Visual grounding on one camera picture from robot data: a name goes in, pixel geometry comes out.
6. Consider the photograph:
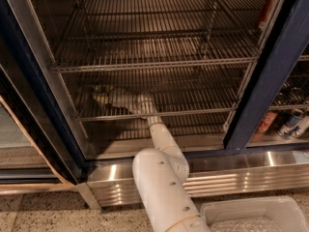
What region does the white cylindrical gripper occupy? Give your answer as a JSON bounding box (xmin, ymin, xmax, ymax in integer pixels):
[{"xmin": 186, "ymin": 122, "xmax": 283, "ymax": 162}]
[{"xmin": 92, "ymin": 85, "xmax": 156, "ymax": 115}]

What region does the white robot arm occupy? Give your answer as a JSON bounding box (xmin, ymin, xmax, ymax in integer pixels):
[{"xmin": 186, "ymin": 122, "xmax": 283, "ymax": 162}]
[{"xmin": 92, "ymin": 84, "xmax": 211, "ymax": 232}]

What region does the open glass fridge door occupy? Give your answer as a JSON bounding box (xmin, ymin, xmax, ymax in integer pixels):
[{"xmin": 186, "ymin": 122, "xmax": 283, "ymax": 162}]
[{"xmin": 0, "ymin": 0, "xmax": 83, "ymax": 191}]

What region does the stainless steel fridge base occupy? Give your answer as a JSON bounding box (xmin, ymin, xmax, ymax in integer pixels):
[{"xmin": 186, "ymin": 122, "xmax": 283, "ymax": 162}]
[{"xmin": 76, "ymin": 149, "xmax": 309, "ymax": 209}]

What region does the red can right compartment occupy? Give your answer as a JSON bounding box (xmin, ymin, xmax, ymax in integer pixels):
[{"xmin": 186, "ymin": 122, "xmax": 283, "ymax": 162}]
[{"xmin": 252, "ymin": 111, "xmax": 278, "ymax": 140}]

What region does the white blue can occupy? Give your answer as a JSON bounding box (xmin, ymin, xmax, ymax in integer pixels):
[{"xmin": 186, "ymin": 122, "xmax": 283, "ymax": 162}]
[{"xmin": 277, "ymin": 109, "xmax": 304, "ymax": 136}]

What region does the dark blue fridge pillar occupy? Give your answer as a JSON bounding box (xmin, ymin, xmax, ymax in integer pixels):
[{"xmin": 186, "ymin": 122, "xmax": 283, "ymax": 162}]
[{"xmin": 223, "ymin": 0, "xmax": 309, "ymax": 151}]

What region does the white can far right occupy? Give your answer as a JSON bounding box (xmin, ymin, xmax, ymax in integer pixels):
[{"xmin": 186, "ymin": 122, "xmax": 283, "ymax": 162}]
[{"xmin": 293, "ymin": 111, "xmax": 309, "ymax": 137}]

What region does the clear plastic bin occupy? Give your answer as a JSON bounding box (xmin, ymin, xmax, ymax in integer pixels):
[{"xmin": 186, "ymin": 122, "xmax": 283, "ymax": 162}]
[{"xmin": 200, "ymin": 196, "xmax": 309, "ymax": 232}]

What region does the middle wire fridge shelf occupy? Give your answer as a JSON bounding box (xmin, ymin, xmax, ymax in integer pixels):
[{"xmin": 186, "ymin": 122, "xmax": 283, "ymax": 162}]
[{"xmin": 53, "ymin": 32, "xmax": 258, "ymax": 73}]

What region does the wire fridge shelf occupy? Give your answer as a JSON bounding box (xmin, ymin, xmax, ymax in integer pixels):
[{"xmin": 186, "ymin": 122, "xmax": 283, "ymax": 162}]
[
  {"xmin": 75, "ymin": 66, "xmax": 242, "ymax": 124},
  {"xmin": 70, "ymin": 0, "xmax": 264, "ymax": 41},
  {"xmin": 53, "ymin": 32, "xmax": 258, "ymax": 73}
]

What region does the bottom wire fridge shelf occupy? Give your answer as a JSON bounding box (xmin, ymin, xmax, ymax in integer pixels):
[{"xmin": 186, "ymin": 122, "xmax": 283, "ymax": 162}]
[{"xmin": 75, "ymin": 66, "xmax": 242, "ymax": 124}]

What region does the upper wire fridge shelf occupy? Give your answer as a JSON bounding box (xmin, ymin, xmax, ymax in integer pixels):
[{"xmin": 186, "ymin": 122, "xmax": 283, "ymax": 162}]
[{"xmin": 70, "ymin": 0, "xmax": 264, "ymax": 41}]

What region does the right compartment wire shelf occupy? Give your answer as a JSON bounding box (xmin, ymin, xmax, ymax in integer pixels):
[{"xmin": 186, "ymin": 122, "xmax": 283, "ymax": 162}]
[{"xmin": 269, "ymin": 44, "xmax": 309, "ymax": 110}]

